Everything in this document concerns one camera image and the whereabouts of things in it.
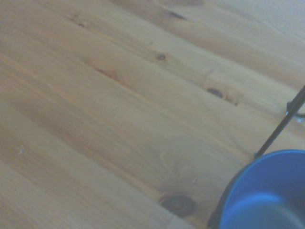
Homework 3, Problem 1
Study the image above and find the blue bowl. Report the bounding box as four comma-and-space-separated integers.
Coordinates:
219, 149, 305, 229

